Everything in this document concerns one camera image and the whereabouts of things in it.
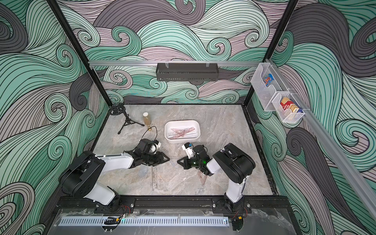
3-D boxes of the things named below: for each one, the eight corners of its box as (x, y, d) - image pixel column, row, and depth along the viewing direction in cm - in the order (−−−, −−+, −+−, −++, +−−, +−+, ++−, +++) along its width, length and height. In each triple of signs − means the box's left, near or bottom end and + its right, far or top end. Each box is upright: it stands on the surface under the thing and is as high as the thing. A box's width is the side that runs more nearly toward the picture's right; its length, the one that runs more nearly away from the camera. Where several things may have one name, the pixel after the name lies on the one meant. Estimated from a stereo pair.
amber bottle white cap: (145, 131, 105) (142, 123, 98) (145, 120, 112) (142, 112, 105) (151, 130, 106) (148, 122, 99) (151, 119, 112) (148, 111, 105)
